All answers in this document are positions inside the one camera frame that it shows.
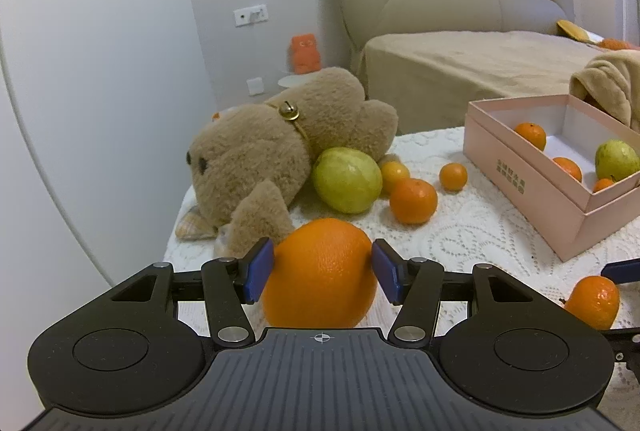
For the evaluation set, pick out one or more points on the white cloth item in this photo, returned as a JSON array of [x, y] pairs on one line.
[[594, 38]]

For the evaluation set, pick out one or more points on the white side table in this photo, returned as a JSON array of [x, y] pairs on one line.
[[295, 81]]

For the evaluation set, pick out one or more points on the white lace tablecloth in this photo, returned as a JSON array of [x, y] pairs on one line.
[[475, 241]]

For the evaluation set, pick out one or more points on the round green guava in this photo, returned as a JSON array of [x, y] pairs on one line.
[[346, 180]]

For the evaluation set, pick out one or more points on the yellow pillow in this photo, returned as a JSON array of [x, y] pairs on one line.
[[572, 29]]

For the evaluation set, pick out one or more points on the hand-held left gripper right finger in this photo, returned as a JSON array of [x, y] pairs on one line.
[[386, 272]]

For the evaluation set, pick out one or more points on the beige fleece blanket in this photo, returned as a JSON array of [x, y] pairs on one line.
[[610, 81]]

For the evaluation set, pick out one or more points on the yellowish mandarin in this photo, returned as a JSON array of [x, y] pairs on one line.
[[395, 175]]

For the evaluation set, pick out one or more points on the pink open gift box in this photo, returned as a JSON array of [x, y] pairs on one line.
[[550, 221]]

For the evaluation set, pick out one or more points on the orange mandarin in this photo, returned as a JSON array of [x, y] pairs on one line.
[[602, 185], [453, 176], [531, 135], [413, 201], [567, 168]]

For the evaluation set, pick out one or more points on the green guava with dark stem end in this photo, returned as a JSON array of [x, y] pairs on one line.
[[616, 159]]

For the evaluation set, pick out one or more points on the bed with beige sheet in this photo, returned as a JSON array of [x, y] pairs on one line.
[[475, 61]]

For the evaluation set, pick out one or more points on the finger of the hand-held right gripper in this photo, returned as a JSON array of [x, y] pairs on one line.
[[625, 343], [624, 272]]

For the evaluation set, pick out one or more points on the white wall socket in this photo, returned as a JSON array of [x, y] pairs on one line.
[[250, 16]]

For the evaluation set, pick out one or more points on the pink cardboard box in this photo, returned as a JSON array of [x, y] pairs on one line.
[[505, 151]]

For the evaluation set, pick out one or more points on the large orange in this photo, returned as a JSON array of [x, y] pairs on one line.
[[320, 278]]

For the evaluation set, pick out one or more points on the orange soft item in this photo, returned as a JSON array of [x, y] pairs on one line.
[[617, 44]]

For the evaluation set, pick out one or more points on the orange owl figure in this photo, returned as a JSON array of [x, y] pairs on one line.
[[305, 53]]

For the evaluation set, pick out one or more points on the white wall switch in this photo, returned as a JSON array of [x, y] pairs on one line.
[[255, 86]]

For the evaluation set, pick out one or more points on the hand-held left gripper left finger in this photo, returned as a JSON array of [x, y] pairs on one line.
[[260, 272]]

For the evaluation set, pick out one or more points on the brown plush animal with bell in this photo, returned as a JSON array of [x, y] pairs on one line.
[[260, 151]]

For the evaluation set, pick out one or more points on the mandarin with green stem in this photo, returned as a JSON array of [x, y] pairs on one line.
[[594, 303]]

